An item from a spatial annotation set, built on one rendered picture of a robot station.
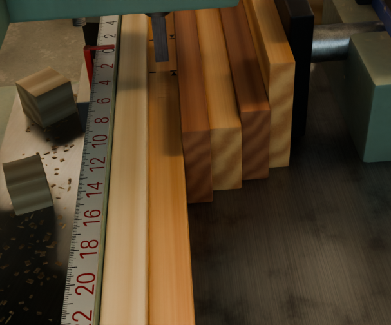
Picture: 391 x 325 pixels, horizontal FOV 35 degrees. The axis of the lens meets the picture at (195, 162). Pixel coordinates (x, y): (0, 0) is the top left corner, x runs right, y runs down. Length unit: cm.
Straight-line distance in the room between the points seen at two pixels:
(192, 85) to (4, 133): 30
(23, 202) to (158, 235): 25
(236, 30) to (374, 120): 12
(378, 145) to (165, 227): 16
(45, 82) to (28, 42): 191
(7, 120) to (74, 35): 189
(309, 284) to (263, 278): 2
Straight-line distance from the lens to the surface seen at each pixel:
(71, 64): 235
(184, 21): 46
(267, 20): 41
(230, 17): 47
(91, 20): 108
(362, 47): 42
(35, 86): 64
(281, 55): 37
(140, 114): 38
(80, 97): 59
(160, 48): 43
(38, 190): 54
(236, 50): 43
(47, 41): 253
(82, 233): 30
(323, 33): 43
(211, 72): 41
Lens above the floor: 117
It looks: 40 degrees down
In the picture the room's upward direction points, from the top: 4 degrees counter-clockwise
